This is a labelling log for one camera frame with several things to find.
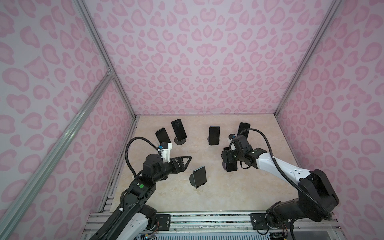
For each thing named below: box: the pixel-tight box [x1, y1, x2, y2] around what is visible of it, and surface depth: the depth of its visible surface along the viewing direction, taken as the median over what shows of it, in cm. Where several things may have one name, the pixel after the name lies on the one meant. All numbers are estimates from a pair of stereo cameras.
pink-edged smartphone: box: [221, 147, 238, 172], surface depth 81 cm
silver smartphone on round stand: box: [171, 118, 187, 141], surface depth 100 cm
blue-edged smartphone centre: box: [208, 126, 220, 146], surface depth 100 cm
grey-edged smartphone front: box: [192, 165, 207, 187], surface depth 79 cm
